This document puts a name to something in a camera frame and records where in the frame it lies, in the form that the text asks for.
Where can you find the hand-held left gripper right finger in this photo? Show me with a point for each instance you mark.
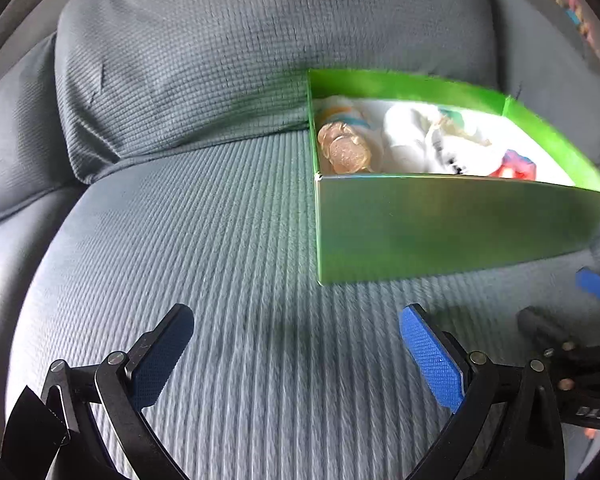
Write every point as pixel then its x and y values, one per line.
pixel 430 360

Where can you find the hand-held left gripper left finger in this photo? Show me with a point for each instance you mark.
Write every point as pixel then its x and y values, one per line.
pixel 160 360

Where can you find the green cardboard box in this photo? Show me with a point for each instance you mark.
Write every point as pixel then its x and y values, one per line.
pixel 430 230

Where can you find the orange toy with pink wrapper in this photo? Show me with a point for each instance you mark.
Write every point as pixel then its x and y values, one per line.
pixel 510 167

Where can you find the clear capsule blister pack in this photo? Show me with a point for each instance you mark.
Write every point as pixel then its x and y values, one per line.
pixel 347 155

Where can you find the plain white pill bottle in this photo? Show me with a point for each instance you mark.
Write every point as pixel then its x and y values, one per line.
pixel 405 135

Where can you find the white bottle with blue stripe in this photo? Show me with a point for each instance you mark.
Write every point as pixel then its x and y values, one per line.
pixel 350 112

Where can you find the grey sofa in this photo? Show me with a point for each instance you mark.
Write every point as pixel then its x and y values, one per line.
pixel 230 260

